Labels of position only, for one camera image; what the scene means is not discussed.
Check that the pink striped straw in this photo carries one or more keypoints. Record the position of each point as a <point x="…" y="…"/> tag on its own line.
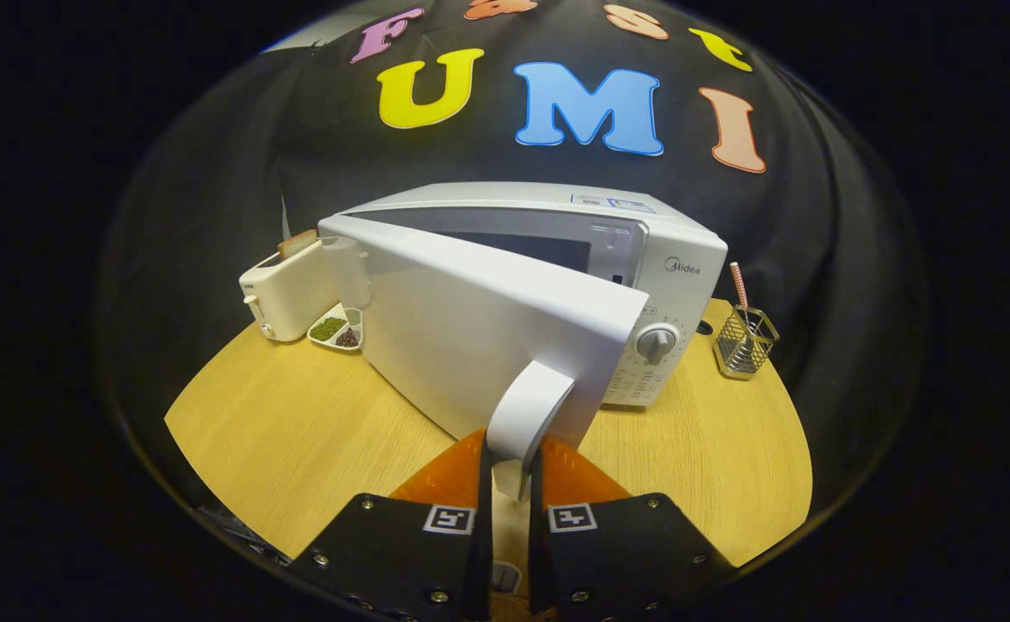
<point x="739" y="285"/>

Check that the toast slice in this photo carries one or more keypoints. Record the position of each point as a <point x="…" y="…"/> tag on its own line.
<point x="297" y="245"/>

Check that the white microwave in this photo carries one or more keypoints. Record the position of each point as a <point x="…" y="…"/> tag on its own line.
<point x="470" y="328"/>

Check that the white divided bean dish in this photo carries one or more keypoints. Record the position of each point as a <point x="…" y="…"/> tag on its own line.
<point x="332" y="328"/>

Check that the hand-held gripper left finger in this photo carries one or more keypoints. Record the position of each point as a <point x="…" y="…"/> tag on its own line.
<point x="485" y="536"/>

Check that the white toaster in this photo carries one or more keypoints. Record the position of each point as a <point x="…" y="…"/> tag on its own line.
<point x="293" y="294"/>

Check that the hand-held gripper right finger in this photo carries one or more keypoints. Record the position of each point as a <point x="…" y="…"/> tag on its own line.
<point x="536" y="536"/>

